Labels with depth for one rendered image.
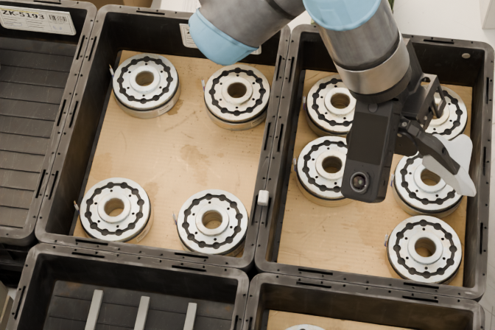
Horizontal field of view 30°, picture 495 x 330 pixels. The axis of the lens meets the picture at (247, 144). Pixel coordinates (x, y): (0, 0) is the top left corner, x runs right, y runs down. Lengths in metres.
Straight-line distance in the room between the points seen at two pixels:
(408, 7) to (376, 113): 0.74
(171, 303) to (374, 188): 0.43
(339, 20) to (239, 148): 0.55
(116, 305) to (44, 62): 0.44
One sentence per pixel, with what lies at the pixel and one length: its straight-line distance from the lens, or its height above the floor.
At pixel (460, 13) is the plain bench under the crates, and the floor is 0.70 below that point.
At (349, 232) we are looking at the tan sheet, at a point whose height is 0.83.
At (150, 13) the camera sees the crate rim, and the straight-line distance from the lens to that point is 1.45.
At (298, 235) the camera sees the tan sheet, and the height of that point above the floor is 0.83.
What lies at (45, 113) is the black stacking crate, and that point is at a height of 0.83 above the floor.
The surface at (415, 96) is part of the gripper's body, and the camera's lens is 1.04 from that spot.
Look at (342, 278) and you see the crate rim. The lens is 1.21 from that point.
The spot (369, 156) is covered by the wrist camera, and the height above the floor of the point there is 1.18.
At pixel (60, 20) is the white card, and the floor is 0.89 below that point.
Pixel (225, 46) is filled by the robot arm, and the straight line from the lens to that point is 1.03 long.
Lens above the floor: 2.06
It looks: 61 degrees down
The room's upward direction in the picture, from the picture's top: 6 degrees counter-clockwise
